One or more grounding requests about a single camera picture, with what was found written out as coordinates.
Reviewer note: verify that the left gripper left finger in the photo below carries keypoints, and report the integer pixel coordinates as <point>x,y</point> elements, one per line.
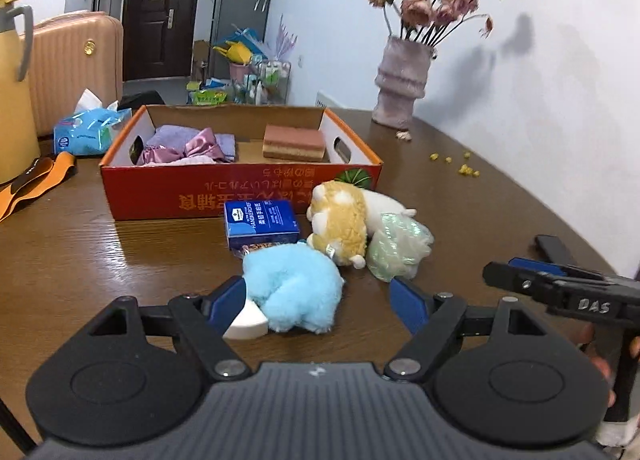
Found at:
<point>201,322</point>

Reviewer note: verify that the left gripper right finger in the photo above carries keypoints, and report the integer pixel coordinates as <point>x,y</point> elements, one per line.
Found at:
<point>434,322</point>

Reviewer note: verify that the clear bag of filling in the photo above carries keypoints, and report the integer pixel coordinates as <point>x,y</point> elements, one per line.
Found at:
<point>397,247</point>

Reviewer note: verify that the light blue plush toy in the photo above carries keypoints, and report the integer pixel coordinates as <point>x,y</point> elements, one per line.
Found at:
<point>294,286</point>

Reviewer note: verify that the blue tissue box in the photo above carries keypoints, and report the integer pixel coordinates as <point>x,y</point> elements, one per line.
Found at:
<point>255,222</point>

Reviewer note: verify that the yellow white plush toy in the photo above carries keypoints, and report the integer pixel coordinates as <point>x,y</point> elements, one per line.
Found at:
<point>343,217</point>

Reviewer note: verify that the pink satin scrunchie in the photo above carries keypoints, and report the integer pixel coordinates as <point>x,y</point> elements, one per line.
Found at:
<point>190,150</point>

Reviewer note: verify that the purple knitted cloth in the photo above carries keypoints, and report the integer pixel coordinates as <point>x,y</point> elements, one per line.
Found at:
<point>175,136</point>

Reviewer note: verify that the pink brown sponge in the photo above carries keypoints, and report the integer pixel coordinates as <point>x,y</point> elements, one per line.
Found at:
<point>289,143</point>

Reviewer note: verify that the person's right hand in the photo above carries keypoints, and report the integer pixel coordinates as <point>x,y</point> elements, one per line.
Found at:
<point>587,343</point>

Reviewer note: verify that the black phone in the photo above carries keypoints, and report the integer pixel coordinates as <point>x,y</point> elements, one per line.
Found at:
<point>552,250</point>

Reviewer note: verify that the white makeup sponge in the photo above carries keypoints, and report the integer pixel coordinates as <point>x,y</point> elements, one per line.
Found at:
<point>250,324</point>

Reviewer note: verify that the yellow petal crumbs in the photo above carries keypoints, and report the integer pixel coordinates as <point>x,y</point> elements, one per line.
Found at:
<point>463,163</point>

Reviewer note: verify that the red cardboard box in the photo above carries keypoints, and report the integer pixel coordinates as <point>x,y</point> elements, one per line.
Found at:
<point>134,192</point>

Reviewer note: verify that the blue tissue pack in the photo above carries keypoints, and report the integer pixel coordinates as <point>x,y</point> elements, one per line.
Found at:
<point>92,129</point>

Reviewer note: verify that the pink ribbed vase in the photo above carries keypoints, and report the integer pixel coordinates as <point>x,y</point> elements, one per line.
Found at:
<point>401,81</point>

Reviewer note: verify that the yellow thermos jug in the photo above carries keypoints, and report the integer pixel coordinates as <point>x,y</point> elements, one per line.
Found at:
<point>18,134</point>

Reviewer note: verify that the pink suitcase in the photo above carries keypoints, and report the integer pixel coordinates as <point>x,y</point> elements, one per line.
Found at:
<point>72,53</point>

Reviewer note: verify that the dark brown door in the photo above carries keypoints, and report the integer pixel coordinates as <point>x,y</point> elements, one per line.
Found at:
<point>158,38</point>

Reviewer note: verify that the cluttered wire rack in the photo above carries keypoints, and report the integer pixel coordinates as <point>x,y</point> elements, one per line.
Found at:
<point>237,70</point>

